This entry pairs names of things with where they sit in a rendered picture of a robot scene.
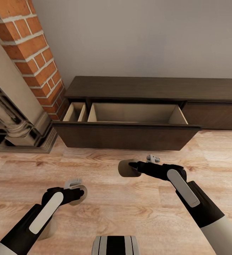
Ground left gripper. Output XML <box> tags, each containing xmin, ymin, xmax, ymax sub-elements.
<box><xmin>66</xmin><ymin>188</ymin><xmax>84</xmax><ymax>204</ymax></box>

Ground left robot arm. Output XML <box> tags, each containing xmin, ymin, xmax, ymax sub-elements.
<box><xmin>0</xmin><ymin>178</ymin><xmax>84</xmax><ymax>255</ymax></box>

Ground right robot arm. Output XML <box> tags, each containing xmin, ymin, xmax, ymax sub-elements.
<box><xmin>129</xmin><ymin>154</ymin><xmax>232</xmax><ymax>255</ymax></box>

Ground pillar candle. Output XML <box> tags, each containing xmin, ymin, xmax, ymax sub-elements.
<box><xmin>69</xmin><ymin>185</ymin><xmax>87</xmax><ymax>206</ymax></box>
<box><xmin>37</xmin><ymin>218</ymin><xmax>57</xmax><ymax>241</ymax></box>
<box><xmin>118</xmin><ymin>159</ymin><xmax>142</xmax><ymax>177</ymax></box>

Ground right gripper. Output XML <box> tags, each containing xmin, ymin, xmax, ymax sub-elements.
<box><xmin>129</xmin><ymin>162</ymin><xmax>157</xmax><ymax>178</ymax></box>

